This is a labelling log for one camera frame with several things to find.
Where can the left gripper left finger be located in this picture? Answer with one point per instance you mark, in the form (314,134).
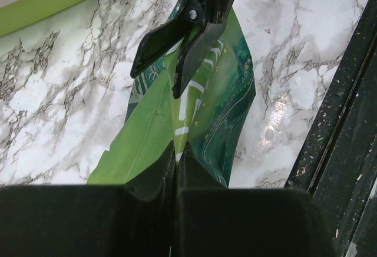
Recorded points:
(130,219)

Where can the black binder clip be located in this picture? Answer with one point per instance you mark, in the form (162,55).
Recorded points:
(198,24)

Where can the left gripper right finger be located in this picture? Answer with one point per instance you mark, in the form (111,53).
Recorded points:
(212,220)

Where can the green litter bag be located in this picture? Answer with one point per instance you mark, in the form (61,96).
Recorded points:
(208,116)

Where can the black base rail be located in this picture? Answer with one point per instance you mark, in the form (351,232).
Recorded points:
(337,162)

